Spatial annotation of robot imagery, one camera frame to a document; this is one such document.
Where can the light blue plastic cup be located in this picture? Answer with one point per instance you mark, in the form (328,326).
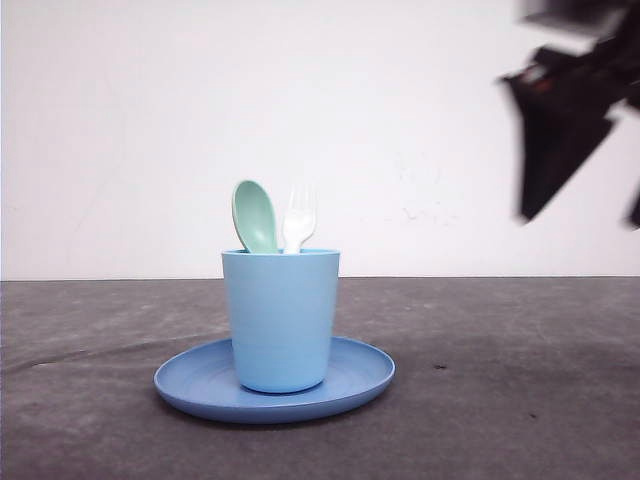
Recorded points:
(281,311)

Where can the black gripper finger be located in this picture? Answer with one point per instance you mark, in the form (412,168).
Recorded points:
(632,218)
(560,128)

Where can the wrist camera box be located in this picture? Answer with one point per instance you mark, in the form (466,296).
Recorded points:
(589,17)

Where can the mint green plastic spoon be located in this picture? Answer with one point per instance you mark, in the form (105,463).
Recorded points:
(254,218)

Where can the white plastic fork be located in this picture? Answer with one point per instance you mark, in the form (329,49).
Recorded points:
(300,219)

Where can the blue plastic plate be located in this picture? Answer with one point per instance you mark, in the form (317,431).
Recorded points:
(202,382)

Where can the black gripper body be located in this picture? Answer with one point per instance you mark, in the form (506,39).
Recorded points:
(555,83)

